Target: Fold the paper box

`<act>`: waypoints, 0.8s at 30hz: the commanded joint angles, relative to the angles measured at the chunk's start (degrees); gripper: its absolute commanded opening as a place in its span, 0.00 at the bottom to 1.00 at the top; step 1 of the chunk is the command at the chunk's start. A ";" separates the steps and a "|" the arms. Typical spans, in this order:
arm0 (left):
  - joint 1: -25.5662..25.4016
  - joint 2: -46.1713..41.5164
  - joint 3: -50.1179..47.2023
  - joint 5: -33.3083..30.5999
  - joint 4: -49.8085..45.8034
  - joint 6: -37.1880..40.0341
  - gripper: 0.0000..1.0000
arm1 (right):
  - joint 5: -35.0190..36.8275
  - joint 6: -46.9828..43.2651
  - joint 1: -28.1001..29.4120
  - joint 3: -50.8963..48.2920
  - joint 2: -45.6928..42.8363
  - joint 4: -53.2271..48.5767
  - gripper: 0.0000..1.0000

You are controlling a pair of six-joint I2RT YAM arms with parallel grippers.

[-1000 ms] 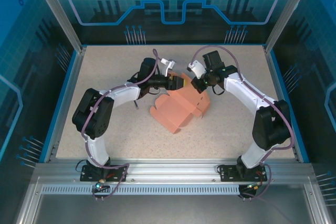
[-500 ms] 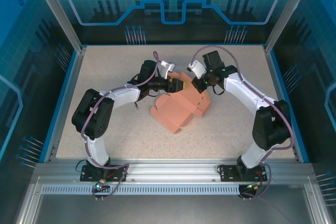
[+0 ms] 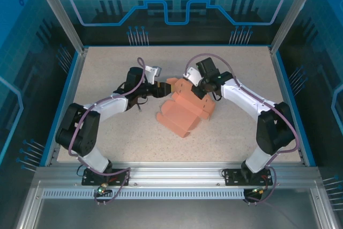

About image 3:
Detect blue circuit print side panel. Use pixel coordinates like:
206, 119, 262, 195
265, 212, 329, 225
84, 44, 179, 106
0, 0, 81, 176
275, 0, 343, 187

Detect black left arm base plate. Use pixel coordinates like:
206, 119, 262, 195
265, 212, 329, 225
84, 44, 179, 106
81, 168, 131, 187

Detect thin black left wrist cable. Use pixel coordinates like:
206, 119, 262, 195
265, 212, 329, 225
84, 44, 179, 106
130, 96, 148, 113

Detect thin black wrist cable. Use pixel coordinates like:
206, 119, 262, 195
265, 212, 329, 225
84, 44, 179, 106
210, 89, 222, 103
130, 96, 148, 113

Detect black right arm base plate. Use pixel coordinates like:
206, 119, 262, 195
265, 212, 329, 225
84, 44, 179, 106
222, 168, 273, 187

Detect aluminium mounting rail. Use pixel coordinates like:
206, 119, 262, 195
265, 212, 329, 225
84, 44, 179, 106
34, 162, 321, 188

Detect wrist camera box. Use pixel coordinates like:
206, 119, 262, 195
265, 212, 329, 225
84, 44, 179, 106
145, 65, 163, 84
183, 65, 202, 87

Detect aluminium frame post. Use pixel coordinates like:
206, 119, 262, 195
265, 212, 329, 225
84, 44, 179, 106
29, 0, 89, 54
269, 0, 324, 55

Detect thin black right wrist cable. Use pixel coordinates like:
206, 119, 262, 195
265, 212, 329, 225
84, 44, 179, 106
210, 89, 222, 103

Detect left cable connector with light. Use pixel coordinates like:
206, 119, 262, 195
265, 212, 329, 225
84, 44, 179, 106
96, 182, 113, 195

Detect right cable connector with light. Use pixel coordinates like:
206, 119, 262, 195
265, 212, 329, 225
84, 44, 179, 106
250, 186, 269, 195

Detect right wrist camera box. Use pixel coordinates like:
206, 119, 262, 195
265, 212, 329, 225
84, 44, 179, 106
183, 65, 202, 87

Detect slotted grey cable duct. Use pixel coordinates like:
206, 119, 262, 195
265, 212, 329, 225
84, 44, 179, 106
42, 189, 246, 200

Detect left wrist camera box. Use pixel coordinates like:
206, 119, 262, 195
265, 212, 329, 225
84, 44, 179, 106
145, 65, 163, 84

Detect blue aluminium table side rail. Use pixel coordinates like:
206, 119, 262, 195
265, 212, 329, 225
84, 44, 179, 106
269, 48, 318, 167
40, 48, 88, 167

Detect cable connector with light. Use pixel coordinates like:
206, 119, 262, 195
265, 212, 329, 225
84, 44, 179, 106
96, 182, 113, 195
250, 186, 269, 195

